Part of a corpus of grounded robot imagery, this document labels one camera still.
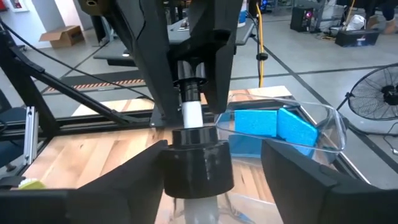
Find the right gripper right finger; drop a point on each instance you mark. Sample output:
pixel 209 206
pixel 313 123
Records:
pixel 311 196

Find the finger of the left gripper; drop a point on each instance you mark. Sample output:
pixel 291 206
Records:
pixel 220 62
pixel 149 46

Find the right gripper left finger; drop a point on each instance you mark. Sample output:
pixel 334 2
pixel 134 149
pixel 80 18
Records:
pixel 118 199

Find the light blue sponge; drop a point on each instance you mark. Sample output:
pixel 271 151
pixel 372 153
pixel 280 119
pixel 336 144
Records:
pixel 297 130
pixel 256 123

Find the clear soap dispenser black pump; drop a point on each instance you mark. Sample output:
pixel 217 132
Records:
pixel 196 168

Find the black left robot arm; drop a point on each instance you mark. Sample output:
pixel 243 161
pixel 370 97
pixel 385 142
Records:
pixel 156 119

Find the dark grey side table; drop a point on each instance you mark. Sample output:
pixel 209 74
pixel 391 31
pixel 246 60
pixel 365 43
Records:
pixel 177 34

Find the clear plastic bin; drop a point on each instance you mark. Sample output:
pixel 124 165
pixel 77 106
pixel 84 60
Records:
pixel 329 124

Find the brown cardboard box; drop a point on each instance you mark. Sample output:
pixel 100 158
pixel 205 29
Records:
pixel 63 36

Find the yellow-green dish brush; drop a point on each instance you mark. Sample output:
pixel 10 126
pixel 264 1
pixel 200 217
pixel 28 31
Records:
pixel 31 184

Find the black computer tower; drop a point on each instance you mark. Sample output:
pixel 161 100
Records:
pixel 301 18

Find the black floor fan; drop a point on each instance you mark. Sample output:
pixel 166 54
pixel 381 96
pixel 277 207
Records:
pixel 376 93

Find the blue seat chair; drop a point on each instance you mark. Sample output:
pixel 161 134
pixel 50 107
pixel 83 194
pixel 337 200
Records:
pixel 9 140

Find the black equipment case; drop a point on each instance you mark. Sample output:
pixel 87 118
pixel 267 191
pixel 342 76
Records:
pixel 356 38

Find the white bag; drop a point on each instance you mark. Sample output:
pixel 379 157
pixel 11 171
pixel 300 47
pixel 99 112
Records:
pixel 356 22

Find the person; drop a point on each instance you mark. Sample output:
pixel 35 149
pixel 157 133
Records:
pixel 382 15

